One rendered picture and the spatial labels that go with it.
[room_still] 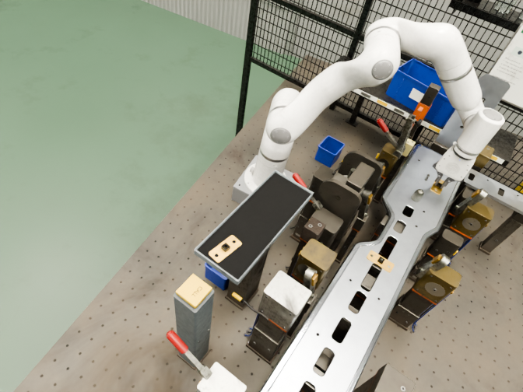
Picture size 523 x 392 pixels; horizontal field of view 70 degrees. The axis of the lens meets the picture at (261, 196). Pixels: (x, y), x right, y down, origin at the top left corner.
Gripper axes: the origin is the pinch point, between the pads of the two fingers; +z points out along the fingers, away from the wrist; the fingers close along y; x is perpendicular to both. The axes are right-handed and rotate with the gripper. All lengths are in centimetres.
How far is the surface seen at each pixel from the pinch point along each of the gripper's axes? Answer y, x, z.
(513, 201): 26.6, 13.3, 2.8
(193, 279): -40, -94, -13
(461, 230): 15.2, -8.6, 8.8
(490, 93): -2.3, 26.5, -25.1
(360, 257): -11, -49, 3
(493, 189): 18.4, 14.4, 2.8
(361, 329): -1, -70, 3
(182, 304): -39, -99, -11
